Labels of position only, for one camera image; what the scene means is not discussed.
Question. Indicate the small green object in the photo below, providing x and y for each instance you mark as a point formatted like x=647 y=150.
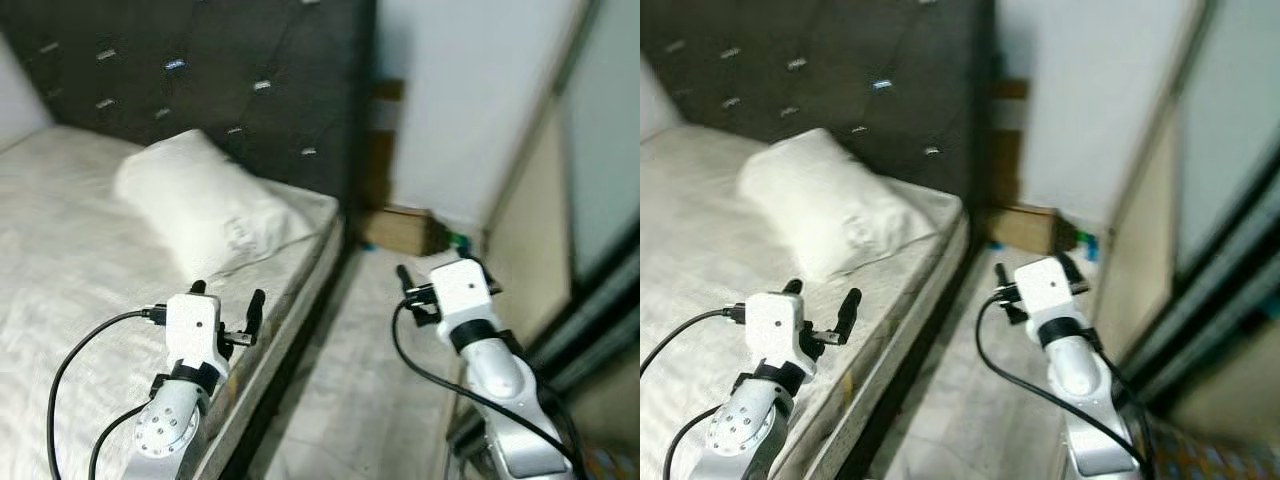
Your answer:
x=459 y=241
x=1085 y=240

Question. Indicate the brown cardboard box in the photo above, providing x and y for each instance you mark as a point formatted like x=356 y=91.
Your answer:
x=1020 y=228
x=395 y=228

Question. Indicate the white pillow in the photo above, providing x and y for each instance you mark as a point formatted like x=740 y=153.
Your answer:
x=830 y=200
x=200 y=200

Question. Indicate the cream quilted mattress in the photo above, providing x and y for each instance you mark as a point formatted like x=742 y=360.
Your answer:
x=700 y=260
x=60 y=260

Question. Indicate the brown wooden board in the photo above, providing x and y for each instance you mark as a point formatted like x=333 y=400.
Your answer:
x=1010 y=150
x=382 y=150

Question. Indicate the beige sliding door wardrobe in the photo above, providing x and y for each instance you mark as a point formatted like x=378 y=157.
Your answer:
x=1220 y=150
x=590 y=150

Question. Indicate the colourful patterned floor mat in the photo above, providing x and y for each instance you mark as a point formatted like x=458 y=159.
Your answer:
x=1220 y=455
x=610 y=465

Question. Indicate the dark tufted headboard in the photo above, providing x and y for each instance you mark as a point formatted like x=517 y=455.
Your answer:
x=200 y=50
x=830 y=50

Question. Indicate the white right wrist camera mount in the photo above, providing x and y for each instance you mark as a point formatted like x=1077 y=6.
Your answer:
x=1045 y=288
x=462 y=290

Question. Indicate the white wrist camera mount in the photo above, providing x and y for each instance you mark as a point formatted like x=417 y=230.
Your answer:
x=190 y=330
x=462 y=290
x=775 y=330
x=1045 y=288

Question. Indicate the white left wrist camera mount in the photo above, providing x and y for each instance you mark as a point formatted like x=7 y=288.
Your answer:
x=190 y=330
x=775 y=330

